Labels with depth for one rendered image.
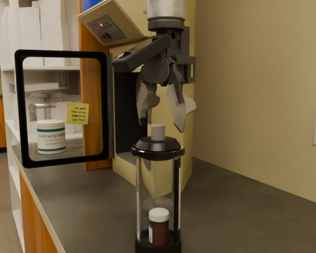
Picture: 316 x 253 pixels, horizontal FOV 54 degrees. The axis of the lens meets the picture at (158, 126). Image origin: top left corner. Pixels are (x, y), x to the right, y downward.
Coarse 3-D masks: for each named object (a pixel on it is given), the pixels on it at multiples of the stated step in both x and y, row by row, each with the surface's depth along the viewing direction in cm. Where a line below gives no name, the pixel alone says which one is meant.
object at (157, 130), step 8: (152, 128) 62; (160, 128) 61; (152, 136) 62; (160, 136) 61; (136, 144) 62; (144, 144) 60; (152, 144) 59; (160, 144) 59; (168, 144) 60; (176, 144) 61
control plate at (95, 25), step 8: (104, 16) 91; (88, 24) 105; (96, 24) 100; (104, 24) 96; (112, 24) 92; (96, 32) 106; (104, 32) 101; (120, 32) 93; (104, 40) 107; (112, 40) 102
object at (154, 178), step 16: (144, 160) 60; (160, 160) 59; (144, 176) 60; (160, 176) 59; (144, 192) 61; (160, 192) 60; (144, 208) 61; (160, 208) 60; (144, 224) 62; (160, 224) 61; (144, 240) 62; (160, 240) 61
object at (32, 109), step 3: (30, 105) 103; (33, 105) 104; (30, 108) 103; (33, 108) 103; (36, 108) 104; (30, 111) 104; (33, 111) 104; (36, 111) 104; (30, 114) 104; (33, 114) 104; (36, 114) 104; (30, 117) 104; (33, 117) 104; (36, 117) 105; (30, 120) 104; (33, 120) 104; (36, 120) 105
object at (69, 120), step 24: (24, 72) 102; (48, 72) 106; (72, 72) 109; (96, 72) 112; (48, 96) 107; (72, 96) 110; (96, 96) 114; (48, 120) 108; (72, 120) 111; (96, 120) 115; (48, 144) 109; (72, 144) 112; (96, 144) 116
